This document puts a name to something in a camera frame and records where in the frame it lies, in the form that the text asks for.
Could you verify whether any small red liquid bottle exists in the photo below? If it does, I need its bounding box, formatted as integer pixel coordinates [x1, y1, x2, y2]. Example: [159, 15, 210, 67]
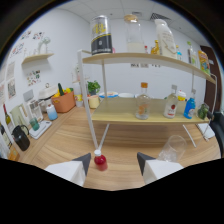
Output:
[93, 149, 109, 172]

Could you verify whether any clear bottle with orange cap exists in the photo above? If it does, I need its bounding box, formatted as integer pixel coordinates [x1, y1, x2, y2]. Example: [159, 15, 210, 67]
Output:
[134, 82, 153, 121]

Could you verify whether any clear bottle with green cap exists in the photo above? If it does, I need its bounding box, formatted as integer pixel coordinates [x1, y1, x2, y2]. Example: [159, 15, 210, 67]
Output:
[186, 40, 198, 66]

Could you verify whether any clear glass cup with ice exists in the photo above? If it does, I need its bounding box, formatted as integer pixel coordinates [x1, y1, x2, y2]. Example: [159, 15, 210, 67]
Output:
[157, 134, 188, 164]

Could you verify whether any yellow cup with white lid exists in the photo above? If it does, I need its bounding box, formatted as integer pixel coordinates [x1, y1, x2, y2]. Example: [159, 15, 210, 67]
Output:
[177, 89, 187, 102]

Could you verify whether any white kitchen scale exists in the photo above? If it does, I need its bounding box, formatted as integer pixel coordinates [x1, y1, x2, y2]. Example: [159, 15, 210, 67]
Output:
[29, 119, 53, 140]

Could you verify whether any black kettle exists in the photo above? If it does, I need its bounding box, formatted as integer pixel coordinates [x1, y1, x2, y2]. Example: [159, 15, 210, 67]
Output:
[11, 124, 31, 152]

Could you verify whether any small white and blue bottle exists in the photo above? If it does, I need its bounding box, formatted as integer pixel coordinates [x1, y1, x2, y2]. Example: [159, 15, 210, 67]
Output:
[46, 103, 59, 122]

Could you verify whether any clear bottle with red label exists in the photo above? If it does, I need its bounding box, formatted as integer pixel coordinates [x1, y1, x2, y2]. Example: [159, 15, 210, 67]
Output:
[163, 84, 179, 119]

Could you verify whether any blue liquid bottle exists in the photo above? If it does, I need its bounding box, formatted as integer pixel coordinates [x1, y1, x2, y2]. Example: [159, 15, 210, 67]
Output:
[183, 88, 197, 120]

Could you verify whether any orange fruit basket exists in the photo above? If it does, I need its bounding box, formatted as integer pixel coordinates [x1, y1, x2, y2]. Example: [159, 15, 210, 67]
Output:
[50, 83, 77, 114]

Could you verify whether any black armchair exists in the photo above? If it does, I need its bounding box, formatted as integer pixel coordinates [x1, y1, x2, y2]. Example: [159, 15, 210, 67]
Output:
[209, 111, 224, 158]

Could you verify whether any yellow mug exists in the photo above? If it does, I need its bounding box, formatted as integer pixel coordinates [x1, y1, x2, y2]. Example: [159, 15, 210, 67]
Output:
[88, 95, 101, 110]

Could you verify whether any glass jar of limes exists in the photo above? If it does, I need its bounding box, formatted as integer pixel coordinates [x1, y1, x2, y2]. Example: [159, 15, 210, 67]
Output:
[197, 102, 211, 121]

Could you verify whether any wine bottle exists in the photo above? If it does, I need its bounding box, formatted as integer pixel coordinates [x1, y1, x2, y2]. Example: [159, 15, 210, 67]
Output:
[2, 103, 16, 135]

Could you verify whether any white bowl with blue rim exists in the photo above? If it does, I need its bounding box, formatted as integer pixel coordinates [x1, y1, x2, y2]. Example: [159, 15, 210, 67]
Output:
[99, 91, 119, 100]

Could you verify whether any green potted plant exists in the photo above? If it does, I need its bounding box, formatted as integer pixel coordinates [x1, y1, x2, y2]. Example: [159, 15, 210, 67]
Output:
[86, 80, 101, 97]

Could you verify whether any brown door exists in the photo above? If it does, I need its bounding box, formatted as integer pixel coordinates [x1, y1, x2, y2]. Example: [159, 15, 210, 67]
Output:
[199, 45, 223, 113]

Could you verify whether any large white milk bottle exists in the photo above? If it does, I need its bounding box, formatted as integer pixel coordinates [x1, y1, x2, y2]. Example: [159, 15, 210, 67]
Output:
[154, 18, 178, 60]

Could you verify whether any glass jar with cork lid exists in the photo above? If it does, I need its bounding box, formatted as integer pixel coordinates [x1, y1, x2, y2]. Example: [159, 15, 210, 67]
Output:
[124, 13, 147, 54]

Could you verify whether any black and yellow can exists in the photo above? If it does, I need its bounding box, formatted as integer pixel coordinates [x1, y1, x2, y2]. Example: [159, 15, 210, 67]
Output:
[90, 14, 114, 56]

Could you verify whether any two-tier wooden white-frame shelf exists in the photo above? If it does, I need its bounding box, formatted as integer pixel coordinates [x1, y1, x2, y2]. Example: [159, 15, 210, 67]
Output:
[76, 49, 218, 151]

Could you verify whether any wooden wall shelf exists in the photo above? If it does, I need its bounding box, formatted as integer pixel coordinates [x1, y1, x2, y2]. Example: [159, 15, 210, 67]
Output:
[21, 52, 55, 65]

